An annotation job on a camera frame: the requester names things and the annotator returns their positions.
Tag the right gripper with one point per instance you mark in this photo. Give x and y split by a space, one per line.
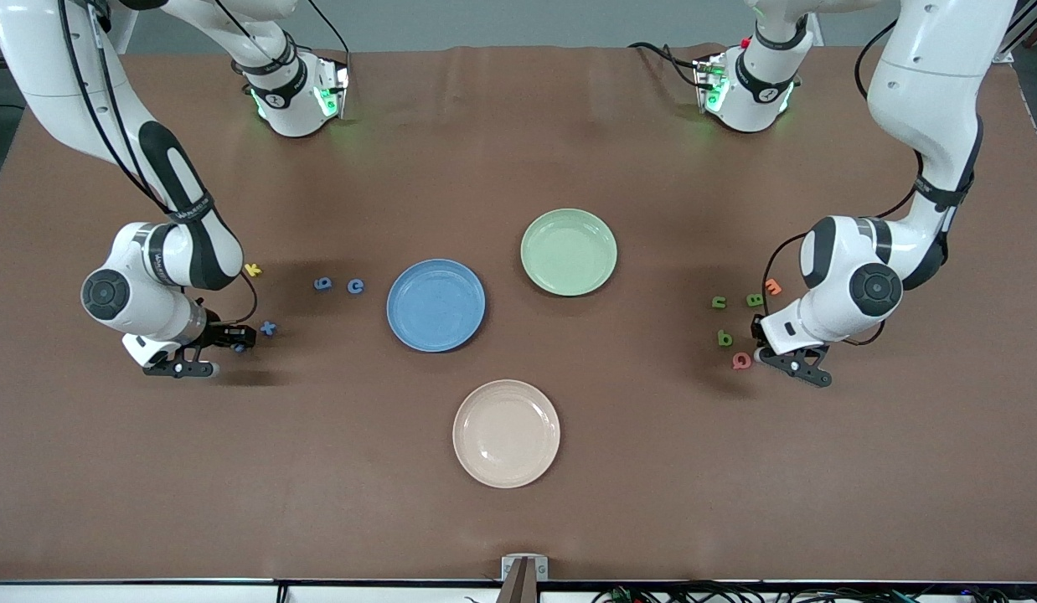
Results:
220 335

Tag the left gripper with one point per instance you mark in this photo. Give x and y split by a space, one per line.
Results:
758 329

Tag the green foam letter B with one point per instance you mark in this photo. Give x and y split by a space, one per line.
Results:
755 299

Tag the green foam letter p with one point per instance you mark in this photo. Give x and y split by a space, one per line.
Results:
724 338

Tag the blue foam letter g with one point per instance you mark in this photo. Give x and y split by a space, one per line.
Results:
322 284

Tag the blue foam letter c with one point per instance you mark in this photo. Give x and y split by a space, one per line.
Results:
356 286

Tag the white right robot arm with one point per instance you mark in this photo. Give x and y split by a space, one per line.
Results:
41 75

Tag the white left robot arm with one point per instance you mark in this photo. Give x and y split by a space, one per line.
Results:
929 84

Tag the pink foam letter Q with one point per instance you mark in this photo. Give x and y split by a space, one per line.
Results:
740 361

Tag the orange foam letter E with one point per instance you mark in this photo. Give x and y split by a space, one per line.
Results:
772 287

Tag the brown table mat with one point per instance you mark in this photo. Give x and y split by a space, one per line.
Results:
234 469

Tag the blue plate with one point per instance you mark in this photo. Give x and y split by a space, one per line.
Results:
435 305

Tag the green plate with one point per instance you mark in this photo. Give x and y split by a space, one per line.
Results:
569 252

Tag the beige plate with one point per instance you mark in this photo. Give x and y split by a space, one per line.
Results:
506 434

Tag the white table edge rail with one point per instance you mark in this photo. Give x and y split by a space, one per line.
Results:
150 593

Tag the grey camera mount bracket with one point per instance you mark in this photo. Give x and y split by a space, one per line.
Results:
524 569

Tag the aluminium frame profile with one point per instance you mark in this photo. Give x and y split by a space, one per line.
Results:
3 59
1006 52

